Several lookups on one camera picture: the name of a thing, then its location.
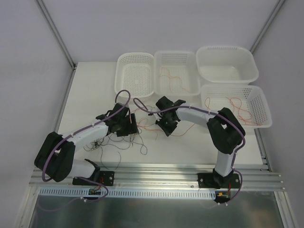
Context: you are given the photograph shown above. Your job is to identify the wire bundle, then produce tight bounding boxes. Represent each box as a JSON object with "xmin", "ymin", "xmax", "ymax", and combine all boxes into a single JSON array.
[{"xmin": 133, "ymin": 108, "xmax": 198, "ymax": 140}]

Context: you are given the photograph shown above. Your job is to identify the yellow wire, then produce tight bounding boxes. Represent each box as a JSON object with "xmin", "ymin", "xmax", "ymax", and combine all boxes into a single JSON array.
[{"xmin": 159, "ymin": 66, "xmax": 190, "ymax": 94}]

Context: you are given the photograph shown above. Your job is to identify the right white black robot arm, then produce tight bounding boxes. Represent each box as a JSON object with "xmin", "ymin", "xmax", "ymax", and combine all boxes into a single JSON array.
[{"xmin": 155, "ymin": 96, "xmax": 246, "ymax": 189}]

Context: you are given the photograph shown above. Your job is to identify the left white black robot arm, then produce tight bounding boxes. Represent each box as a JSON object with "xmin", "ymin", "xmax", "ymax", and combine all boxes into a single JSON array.
[{"xmin": 34, "ymin": 103, "xmax": 138, "ymax": 185}]

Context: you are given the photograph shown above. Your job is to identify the translucent middle white basket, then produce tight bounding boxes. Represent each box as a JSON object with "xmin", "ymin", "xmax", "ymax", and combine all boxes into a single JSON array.
[{"xmin": 153, "ymin": 50, "xmax": 201, "ymax": 100}]

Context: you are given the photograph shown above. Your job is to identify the rounded perforated white basket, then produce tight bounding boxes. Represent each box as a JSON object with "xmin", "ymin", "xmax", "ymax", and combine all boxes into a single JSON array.
[{"xmin": 114, "ymin": 52, "xmax": 154, "ymax": 99}]

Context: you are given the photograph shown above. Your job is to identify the solid white tub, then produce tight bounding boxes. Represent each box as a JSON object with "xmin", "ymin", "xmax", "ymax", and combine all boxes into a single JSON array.
[{"xmin": 196, "ymin": 46, "xmax": 259, "ymax": 85}]

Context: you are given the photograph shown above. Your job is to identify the large perforated white basket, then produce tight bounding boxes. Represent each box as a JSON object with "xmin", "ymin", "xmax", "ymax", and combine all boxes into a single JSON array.
[{"xmin": 201, "ymin": 84, "xmax": 272, "ymax": 128}]

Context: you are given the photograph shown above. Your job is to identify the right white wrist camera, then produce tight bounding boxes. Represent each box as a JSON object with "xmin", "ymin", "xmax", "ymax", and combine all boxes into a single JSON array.
[{"xmin": 148, "ymin": 109, "xmax": 161, "ymax": 120}]

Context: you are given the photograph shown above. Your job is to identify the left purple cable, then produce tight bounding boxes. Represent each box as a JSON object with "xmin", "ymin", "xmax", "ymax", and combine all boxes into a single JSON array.
[{"xmin": 42, "ymin": 89, "xmax": 131, "ymax": 182}]

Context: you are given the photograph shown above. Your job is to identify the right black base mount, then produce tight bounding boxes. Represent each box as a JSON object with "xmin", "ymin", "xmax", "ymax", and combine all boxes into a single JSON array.
[{"xmin": 197, "ymin": 172, "xmax": 240, "ymax": 189}]

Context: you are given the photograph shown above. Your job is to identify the white slotted cable duct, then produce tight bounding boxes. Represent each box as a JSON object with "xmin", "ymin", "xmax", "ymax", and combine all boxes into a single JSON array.
[{"xmin": 39, "ymin": 187, "xmax": 216, "ymax": 200}]

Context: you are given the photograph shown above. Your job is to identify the left aluminium frame post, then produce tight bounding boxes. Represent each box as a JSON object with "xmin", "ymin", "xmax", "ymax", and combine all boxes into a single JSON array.
[{"xmin": 35, "ymin": 0, "xmax": 76, "ymax": 69}]

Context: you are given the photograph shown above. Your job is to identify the aluminium frame post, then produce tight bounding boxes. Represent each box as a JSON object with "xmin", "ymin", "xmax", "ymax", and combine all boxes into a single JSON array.
[
  {"xmin": 249, "ymin": 0, "xmax": 286, "ymax": 55},
  {"xmin": 35, "ymin": 0, "xmax": 76, "ymax": 69}
]

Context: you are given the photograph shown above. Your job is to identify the right aluminium frame post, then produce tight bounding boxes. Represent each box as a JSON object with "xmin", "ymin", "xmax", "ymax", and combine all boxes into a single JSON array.
[{"xmin": 249, "ymin": 0, "xmax": 286, "ymax": 55}]

